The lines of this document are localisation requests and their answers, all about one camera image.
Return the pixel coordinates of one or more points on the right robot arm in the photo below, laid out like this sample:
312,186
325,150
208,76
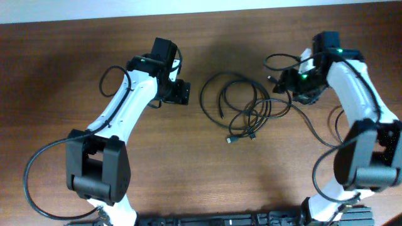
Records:
368,160

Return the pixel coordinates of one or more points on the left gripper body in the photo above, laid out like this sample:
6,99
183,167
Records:
178,93

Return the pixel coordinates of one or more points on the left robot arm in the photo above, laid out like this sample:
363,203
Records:
97,165

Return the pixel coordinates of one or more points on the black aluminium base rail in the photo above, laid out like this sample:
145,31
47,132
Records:
220,219

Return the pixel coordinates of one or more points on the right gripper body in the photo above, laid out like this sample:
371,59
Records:
304,86

